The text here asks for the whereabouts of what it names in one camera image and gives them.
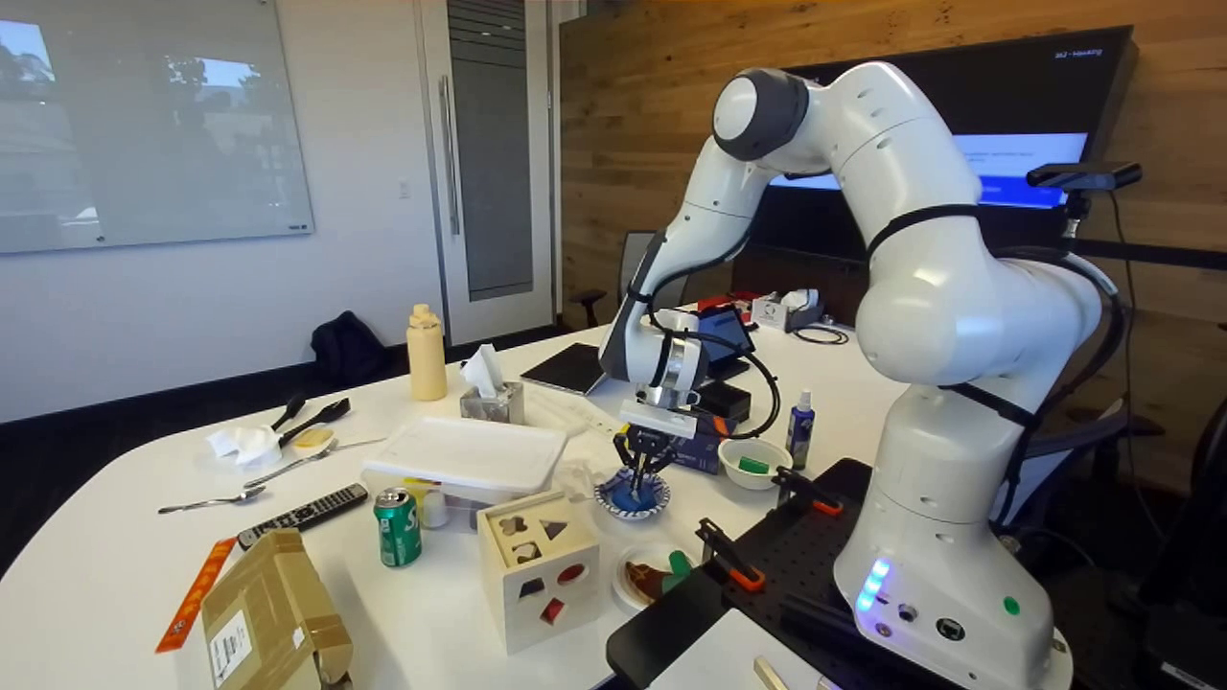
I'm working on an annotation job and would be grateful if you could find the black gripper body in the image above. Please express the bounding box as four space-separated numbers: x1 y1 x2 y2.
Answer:
608 421 686 472

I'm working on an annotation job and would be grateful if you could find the clear bowl with blue contents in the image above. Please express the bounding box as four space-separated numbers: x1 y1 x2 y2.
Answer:
591 464 674 529

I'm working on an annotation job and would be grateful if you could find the small white bowl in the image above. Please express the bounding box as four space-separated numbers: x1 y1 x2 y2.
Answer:
718 435 795 500

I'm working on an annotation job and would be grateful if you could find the blue book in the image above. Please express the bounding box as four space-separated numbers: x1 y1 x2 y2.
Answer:
665 414 734 481

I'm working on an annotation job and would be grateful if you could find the silver laptop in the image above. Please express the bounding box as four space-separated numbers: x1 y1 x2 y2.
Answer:
584 371 643 414

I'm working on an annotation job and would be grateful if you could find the small black box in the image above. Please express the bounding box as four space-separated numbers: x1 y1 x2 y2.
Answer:
702 378 754 430

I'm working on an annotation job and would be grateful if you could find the white plate with brown food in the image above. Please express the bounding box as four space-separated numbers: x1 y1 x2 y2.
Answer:
608 543 704 612

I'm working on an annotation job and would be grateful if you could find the black flat tablet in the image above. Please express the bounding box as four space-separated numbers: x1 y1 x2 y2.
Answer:
523 341 619 396

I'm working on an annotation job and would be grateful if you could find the orange and black clamp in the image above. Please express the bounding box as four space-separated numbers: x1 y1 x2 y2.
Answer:
694 513 771 597

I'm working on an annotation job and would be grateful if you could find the wooden shape sorter cube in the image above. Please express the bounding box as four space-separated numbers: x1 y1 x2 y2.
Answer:
477 487 605 654

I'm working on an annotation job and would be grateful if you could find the small screen on stand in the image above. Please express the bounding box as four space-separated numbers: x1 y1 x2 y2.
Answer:
694 302 759 382

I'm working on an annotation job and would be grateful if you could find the glue bottle with blue cap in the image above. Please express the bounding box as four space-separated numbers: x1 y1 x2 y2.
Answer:
787 392 821 481

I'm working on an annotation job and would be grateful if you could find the grey tissue holder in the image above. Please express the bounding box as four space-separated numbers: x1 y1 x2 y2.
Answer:
456 341 528 424

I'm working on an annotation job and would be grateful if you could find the white rectangular tray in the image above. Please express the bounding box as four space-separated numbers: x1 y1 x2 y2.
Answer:
359 414 574 502

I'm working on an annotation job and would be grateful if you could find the small white cup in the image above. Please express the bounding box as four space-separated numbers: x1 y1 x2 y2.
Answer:
412 474 453 533

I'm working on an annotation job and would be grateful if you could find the white desk device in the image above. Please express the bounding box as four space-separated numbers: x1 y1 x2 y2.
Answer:
753 284 850 350

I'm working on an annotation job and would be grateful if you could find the green soda can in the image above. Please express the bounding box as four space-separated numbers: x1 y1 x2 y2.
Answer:
372 483 427 571

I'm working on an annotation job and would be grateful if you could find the yellow squeeze bottle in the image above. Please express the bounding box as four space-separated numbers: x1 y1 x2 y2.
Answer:
404 300 453 407

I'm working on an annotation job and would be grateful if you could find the black backpack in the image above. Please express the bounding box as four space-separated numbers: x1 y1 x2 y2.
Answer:
308 306 391 382

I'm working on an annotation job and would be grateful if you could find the wooden brush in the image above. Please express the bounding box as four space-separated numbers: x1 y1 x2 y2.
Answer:
286 424 341 464

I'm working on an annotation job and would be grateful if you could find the large black plastic spoon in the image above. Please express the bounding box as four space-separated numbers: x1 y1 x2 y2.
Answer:
276 396 352 454

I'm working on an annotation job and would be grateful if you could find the black remote control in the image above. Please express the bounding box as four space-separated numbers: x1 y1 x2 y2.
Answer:
233 481 372 551

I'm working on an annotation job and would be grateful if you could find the white door with glass panel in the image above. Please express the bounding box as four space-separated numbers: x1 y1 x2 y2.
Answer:
417 0 560 350

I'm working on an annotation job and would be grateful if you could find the small black plastic spoon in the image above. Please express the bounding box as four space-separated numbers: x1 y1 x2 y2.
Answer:
270 392 309 435

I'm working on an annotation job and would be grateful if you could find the brown cardboard box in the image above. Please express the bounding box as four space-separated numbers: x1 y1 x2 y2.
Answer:
198 529 358 690

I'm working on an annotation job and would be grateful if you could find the white crumpled plastic bag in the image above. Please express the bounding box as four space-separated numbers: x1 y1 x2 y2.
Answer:
203 421 283 474

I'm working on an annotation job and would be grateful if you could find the silver metal spoon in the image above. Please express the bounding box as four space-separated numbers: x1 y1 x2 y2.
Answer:
153 436 339 516

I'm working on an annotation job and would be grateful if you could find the blue office chair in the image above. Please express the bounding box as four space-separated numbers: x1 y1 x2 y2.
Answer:
989 403 1144 537

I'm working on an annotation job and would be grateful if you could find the orange ruler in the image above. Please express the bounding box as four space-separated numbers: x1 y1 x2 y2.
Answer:
153 537 242 654

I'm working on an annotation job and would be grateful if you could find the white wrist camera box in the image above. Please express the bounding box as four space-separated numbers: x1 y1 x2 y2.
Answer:
621 382 704 444

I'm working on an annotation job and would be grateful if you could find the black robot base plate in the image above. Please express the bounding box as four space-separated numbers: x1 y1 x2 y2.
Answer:
602 455 934 690

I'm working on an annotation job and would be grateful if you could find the large wall television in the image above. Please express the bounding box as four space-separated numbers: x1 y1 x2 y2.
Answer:
734 23 1138 300

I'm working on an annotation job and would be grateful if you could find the wall whiteboard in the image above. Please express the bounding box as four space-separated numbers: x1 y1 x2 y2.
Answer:
0 0 317 261

